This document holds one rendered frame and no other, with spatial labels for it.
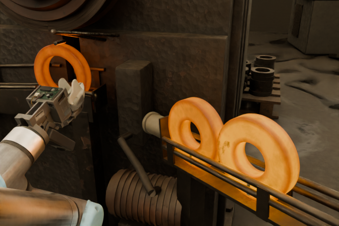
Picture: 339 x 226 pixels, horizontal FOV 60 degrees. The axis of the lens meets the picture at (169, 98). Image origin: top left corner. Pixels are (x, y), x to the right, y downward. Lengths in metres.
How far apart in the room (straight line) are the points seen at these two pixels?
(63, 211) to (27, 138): 0.17
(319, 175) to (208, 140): 1.36
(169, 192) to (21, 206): 0.41
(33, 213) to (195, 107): 0.34
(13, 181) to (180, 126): 0.34
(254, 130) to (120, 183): 0.42
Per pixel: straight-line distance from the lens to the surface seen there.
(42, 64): 0.97
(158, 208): 0.77
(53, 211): 0.52
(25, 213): 0.46
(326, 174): 1.93
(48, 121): 0.70
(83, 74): 0.89
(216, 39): 0.82
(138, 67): 0.79
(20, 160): 0.63
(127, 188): 0.79
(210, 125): 0.58
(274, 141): 0.50
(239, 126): 0.53
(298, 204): 0.50
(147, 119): 0.76
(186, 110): 0.63
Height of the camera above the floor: 1.01
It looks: 22 degrees down
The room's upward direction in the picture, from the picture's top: straight up
